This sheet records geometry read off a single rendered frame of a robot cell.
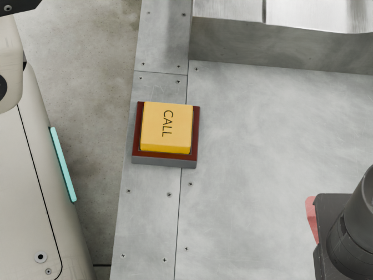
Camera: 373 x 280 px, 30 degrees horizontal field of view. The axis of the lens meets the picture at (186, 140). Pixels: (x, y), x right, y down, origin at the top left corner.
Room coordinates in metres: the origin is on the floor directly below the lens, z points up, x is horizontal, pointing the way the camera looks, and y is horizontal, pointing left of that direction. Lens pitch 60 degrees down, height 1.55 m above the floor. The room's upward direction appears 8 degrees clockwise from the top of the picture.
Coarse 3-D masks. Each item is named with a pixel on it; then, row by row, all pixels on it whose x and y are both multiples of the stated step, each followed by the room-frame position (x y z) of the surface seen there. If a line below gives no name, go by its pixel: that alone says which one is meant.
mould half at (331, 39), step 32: (192, 0) 0.63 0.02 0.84; (224, 0) 0.60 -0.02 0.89; (256, 0) 0.61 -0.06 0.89; (288, 0) 0.62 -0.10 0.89; (320, 0) 0.63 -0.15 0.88; (352, 0) 0.63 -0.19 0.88; (192, 32) 0.57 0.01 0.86; (224, 32) 0.57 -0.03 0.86; (256, 32) 0.57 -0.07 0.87; (288, 32) 0.57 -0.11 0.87; (320, 32) 0.58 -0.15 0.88; (352, 32) 0.58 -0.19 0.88; (256, 64) 0.57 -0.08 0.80; (288, 64) 0.57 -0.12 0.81; (320, 64) 0.58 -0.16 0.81; (352, 64) 0.58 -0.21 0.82
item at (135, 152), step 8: (136, 120) 0.45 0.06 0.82; (136, 128) 0.44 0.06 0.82; (136, 136) 0.43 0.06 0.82; (136, 144) 0.41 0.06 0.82; (192, 144) 0.42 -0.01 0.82; (136, 152) 0.40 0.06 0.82; (144, 152) 0.41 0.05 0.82; (152, 152) 0.41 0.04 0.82; (192, 152) 0.41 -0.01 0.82; (192, 160) 0.40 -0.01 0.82
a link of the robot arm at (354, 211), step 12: (372, 168) 0.25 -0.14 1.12; (372, 180) 0.24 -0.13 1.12; (360, 192) 0.23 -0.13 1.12; (372, 192) 0.23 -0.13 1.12; (348, 204) 0.24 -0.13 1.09; (360, 204) 0.22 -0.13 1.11; (372, 204) 0.22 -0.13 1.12; (348, 216) 0.23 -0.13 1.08; (360, 216) 0.22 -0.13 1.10; (372, 216) 0.21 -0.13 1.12; (348, 228) 0.22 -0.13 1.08; (360, 228) 0.22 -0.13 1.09; (372, 228) 0.21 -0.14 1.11; (360, 240) 0.21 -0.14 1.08; (372, 240) 0.21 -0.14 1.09; (372, 252) 0.21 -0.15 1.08
